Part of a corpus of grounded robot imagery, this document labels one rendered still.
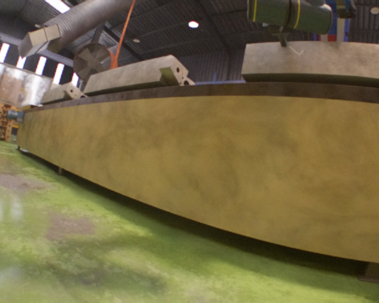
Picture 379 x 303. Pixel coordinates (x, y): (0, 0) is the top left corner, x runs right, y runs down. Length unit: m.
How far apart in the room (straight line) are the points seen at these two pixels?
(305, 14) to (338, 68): 0.36
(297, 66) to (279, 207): 0.61
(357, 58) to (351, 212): 0.63
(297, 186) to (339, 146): 0.23
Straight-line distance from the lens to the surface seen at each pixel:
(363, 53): 1.10
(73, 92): 2.54
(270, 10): 0.72
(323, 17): 0.76
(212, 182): 1.01
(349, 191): 0.91
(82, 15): 7.71
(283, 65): 1.04
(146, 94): 1.39
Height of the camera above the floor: 0.37
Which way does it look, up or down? 3 degrees up
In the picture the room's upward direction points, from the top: 10 degrees clockwise
